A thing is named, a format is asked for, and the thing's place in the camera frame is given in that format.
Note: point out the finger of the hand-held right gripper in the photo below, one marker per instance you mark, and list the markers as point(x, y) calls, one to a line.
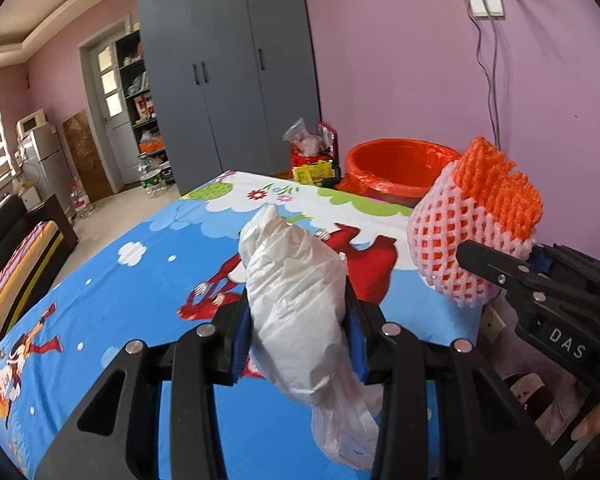
point(490, 262)
point(580, 275)

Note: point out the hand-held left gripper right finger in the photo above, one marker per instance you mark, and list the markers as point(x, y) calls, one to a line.
point(357, 350)

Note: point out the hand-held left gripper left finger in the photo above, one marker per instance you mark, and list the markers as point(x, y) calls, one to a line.
point(240, 345)

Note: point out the pink foam fruit net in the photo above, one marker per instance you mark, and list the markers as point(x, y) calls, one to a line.
point(440, 240)

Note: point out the white plastic bag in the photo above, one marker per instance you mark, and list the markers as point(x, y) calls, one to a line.
point(295, 290)

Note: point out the orange foam fruit net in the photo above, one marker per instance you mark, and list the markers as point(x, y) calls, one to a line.
point(500, 185)

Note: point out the red lined waste bin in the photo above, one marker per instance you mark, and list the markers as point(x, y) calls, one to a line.
point(395, 160)

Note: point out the person's right hand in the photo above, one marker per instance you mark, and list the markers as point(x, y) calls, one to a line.
point(597, 420)

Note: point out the cartoon printed blue bed sheet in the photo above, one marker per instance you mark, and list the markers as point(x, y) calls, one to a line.
point(130, 280)

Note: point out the yellow packet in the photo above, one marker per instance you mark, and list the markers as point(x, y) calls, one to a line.
point(312, 172)

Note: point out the green label water bottle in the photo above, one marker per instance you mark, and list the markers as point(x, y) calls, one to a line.
point(152, 180)

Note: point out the red label water bottle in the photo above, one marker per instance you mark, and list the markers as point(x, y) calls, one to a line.
point(80, 202)

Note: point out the clear plastic bag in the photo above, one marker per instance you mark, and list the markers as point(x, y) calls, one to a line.
point(300, 135)

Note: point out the striped sofa cushion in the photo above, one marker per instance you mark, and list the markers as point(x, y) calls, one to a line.
point(15, 270)

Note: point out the grey door with glass panes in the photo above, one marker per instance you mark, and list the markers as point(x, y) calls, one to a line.
point(117, 140)

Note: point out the brown wooden board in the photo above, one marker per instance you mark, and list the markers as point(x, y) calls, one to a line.
point(85, 155)

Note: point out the dark open bookshelf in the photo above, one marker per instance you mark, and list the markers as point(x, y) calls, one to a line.
point(140, 110)

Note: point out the black leather sofa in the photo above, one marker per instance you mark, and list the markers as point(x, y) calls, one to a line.
point(0, 230)

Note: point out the silver fridge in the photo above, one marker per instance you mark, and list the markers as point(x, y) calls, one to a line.
point(47, 160)

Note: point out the grey blue wardrobe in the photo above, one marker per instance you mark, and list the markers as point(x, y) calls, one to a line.
point(230, 60)

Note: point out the white microwave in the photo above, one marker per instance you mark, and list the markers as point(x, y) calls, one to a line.
point(32, 121)

